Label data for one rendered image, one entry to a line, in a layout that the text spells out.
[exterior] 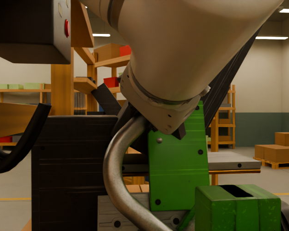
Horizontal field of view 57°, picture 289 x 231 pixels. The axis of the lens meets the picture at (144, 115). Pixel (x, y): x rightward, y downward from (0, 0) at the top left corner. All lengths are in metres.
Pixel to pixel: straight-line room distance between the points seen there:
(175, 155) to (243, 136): 9.96
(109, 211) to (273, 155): 6.23
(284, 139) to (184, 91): 7.02
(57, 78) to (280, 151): 5.85
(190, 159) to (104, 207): 0.18
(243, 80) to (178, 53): 10.31
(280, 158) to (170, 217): 6.20
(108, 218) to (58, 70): 0.90
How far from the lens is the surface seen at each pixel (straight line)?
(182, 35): 0.17
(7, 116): 0.81
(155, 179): 0.51
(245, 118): 10.45
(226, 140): 9.66
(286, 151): 6.77
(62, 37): 0.51
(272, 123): 10.92
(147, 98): 0.27
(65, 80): 1.29
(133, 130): 0.43
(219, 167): 0.67
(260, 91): 10.72
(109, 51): 4.56
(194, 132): 0.53
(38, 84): 9.52
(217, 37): 0.17
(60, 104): 1.29
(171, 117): 0.31
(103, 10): 0.22
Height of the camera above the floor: 1.25
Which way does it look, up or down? 1 degrees down
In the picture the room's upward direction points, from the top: straight up
